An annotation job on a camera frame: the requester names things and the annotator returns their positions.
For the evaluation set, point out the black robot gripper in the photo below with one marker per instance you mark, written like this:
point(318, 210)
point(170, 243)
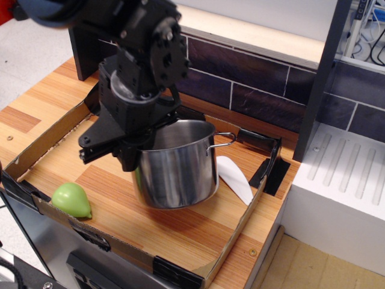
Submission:
point(136, 93)

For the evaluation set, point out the stainless steel pot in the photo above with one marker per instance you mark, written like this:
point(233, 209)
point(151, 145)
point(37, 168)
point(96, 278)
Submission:
point(180, 169)

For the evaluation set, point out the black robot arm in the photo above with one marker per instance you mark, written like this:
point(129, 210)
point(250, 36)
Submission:
point(136, 26)

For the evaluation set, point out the cardboard fence with black tape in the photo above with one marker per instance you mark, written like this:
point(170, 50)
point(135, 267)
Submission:
point(220, 239)

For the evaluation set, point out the green toy pear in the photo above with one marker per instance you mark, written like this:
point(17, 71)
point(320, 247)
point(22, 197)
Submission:
point(71, 198)

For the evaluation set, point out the white toy sink drainboard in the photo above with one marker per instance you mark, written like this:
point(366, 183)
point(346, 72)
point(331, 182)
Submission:
point(336, 201)

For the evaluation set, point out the yellow handled white toy knife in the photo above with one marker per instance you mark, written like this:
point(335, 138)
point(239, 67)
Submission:
point(232, 175)

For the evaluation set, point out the dark grey vertical post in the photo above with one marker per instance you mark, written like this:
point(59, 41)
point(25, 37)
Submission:
point(309, 125)

